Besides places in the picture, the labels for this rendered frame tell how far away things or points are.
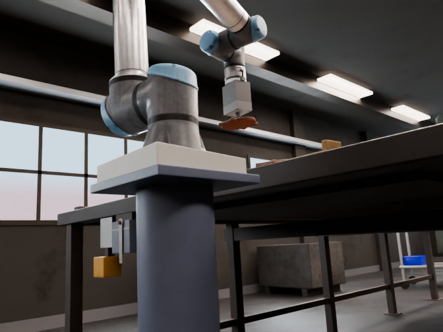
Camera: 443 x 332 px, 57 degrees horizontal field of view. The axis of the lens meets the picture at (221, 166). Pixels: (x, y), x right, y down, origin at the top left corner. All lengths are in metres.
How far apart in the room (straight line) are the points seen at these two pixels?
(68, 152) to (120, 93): 3.76
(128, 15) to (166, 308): 0.71
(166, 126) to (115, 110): 0.19
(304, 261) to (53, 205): 3.15
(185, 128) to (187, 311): 0.38
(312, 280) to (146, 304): 4.79
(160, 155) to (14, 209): 3.80
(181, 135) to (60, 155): 3.89
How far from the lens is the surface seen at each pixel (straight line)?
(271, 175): 1.03
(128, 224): 1.54
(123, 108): 1.01
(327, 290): 3.45
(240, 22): 1.31
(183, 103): 0.92
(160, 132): 0.89
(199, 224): 0.84
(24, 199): 4.53
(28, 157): 4.61
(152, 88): 0.95
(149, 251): 0.85
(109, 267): 1.72
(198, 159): 0.81
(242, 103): 1.41
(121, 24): 1.13
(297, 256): 5.68
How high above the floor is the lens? 0.72
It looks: 11 degrees up
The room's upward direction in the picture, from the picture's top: 3 degrees counter-clockwise
